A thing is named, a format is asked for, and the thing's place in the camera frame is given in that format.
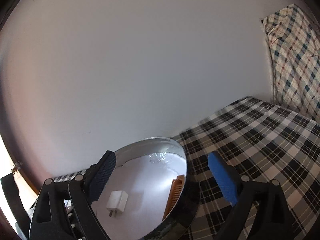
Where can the brass door latch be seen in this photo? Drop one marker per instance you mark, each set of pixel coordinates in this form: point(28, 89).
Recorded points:
point(16, 167)

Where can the white charger plug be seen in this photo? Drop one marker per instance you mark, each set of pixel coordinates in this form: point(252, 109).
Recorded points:
point(117, 201)

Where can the wooden door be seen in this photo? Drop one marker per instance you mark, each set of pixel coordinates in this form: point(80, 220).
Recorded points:
point(22, 170)

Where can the black white plaid bedsheet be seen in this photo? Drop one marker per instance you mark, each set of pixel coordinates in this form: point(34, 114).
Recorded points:
point(250, 135)

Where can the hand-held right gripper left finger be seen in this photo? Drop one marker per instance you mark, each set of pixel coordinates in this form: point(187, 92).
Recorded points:
point(102, 177)

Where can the orange plastic comb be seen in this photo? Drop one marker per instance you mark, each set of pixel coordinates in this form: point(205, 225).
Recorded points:
point(175, 192)

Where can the light plaid pillow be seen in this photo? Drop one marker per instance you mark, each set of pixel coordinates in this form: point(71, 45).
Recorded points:
point(290, 55)

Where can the round metal tin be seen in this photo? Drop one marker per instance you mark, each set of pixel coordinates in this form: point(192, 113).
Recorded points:
point(140, 175)

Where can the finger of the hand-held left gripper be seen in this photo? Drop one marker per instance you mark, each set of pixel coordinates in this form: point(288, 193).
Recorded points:
point(12, 195)

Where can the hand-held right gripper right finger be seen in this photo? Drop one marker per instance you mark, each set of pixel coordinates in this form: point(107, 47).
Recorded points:
point(222, 177)

